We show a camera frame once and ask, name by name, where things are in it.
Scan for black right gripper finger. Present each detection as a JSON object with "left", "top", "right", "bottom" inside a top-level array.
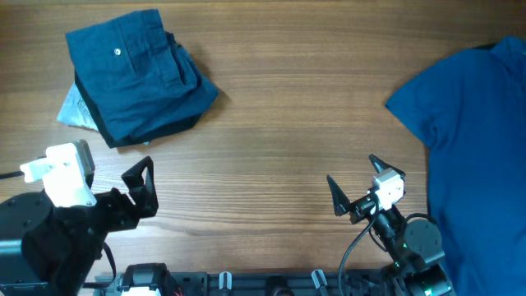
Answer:
[
  {"left": 368, "top": 154, "right": 406, "bottom": 179},
  {"left": 326, "top": 175, "right": 350, "bottom": 216}
]

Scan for navy blue shorts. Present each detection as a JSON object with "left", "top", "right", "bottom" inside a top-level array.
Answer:
[{"left": 65, "top": 9, "right": 219, "bottom": 131}]

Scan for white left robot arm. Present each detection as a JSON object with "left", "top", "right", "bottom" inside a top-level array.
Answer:
[{"left": 1, "top": 156, "right": 159, "bottom": 295}]

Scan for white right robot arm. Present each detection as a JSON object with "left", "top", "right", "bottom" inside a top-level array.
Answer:
[{"left": 326, "top": 154, "right": 455, "bottom": 296}]

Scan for dark green folded shorts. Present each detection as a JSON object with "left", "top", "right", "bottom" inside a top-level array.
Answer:
[{"left": 74, "top": 72, "right": 203, "bottom": 148}]

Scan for white printed folded garment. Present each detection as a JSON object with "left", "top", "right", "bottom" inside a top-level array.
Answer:
[{"left": 57, "top": 83, "right": 136, "bottom": 135}]

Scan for blue polo shirt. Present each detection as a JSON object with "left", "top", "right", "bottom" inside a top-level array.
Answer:
[{"left": 386, "top": 37, "right": 525, "bottom": 295}]

